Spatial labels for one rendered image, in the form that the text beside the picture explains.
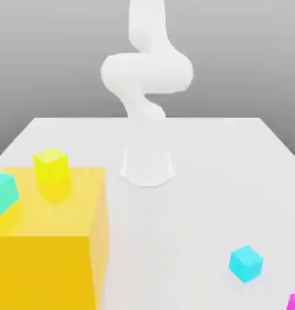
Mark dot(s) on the small yellow cube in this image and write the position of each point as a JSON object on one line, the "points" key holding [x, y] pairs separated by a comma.
{"points": [[51, 167]]}

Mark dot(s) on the small turquoise cube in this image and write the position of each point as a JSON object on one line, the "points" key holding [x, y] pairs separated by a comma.
{"points": [[3, 193]]}

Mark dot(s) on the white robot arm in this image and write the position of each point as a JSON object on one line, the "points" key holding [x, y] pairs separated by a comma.
{"points": [[147, 72]]}

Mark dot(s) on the small cyan cube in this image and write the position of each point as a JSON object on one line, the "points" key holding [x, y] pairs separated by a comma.
{"points": [[245, 264]]}

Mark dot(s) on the large yellow box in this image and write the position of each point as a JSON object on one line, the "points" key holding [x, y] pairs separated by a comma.
{"points": [[40, 266]]}

